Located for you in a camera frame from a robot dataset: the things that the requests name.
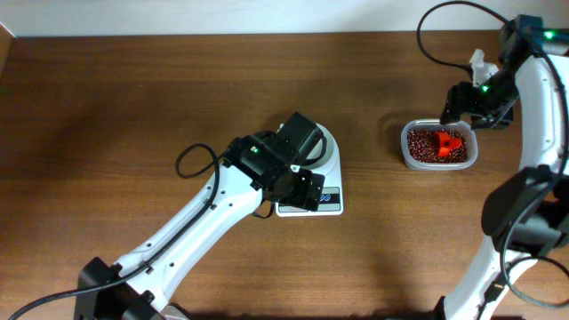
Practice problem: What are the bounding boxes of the orange measuring scoop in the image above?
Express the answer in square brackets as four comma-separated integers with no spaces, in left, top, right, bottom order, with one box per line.
[435,132,462,157]

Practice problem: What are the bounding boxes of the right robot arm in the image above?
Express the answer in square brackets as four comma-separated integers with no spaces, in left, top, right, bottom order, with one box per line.
[434,14,568,319]

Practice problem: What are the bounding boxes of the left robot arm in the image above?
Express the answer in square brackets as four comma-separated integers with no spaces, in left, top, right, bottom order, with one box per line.
[74,113,339,319]

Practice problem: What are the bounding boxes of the white round bowl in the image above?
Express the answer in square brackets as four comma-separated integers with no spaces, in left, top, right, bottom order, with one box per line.
[276,115,334,172]

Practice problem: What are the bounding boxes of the white digital kitchen scale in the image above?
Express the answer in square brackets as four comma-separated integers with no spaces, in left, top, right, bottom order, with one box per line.
[276,124,344,218]

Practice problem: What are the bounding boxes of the clear plastic container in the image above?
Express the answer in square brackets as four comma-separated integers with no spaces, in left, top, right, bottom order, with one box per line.
[400,119,478,171]

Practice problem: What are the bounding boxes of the red beans in container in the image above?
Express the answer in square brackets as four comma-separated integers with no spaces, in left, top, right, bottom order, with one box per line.
[406,129,469,164]

